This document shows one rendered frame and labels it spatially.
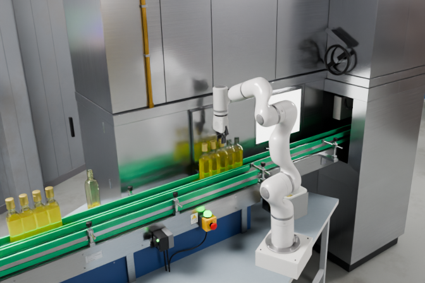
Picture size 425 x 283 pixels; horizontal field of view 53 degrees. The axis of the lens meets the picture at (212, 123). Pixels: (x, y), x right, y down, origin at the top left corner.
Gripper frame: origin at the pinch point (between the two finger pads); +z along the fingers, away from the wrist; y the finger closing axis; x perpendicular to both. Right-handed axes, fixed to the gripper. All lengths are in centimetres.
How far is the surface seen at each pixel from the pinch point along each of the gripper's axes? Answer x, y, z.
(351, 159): 103, 14, 37
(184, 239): -36, 14, 47
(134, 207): -60, 7, 21
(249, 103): 30.9, -12.1, -12.4
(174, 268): -46, 19, 58
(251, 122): 32.5, -12.1, 0.8
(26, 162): -71, -233, 80
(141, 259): -62, 14, 48
